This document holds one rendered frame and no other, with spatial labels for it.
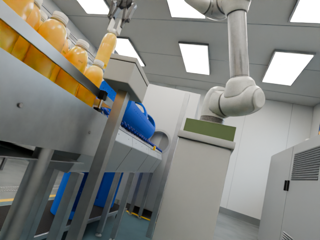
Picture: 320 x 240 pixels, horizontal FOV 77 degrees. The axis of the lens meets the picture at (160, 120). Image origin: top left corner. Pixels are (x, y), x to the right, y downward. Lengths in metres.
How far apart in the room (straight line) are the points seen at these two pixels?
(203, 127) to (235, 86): 0.28
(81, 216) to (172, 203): 0.55
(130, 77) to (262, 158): 5.71
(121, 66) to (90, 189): 0.43
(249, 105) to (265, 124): 5.28
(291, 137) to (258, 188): 1.63
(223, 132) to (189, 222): 0.51
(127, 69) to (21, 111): 0.35
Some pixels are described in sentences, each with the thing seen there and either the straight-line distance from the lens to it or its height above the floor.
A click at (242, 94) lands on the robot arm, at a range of 1.15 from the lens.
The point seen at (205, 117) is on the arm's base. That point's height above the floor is 1.12.
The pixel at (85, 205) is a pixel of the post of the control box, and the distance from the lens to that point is 0.77.
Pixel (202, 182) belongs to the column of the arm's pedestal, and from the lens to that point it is 1.14.
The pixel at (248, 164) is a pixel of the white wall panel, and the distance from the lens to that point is 6.14.
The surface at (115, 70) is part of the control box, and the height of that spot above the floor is 1.04.
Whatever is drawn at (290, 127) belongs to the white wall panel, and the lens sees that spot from 6.55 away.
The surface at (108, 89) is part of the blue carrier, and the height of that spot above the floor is 1.14.
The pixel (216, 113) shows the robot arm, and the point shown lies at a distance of 1.27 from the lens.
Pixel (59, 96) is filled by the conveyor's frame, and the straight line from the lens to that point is 0.60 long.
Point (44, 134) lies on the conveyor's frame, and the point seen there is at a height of 0.77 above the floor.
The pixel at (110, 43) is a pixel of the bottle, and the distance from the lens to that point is 1.00.
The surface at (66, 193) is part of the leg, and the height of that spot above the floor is 0.52.
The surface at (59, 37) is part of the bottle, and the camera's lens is 0.62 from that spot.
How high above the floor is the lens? 0.78
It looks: 12 degrees up
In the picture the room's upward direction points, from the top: 16 degrees clockwise
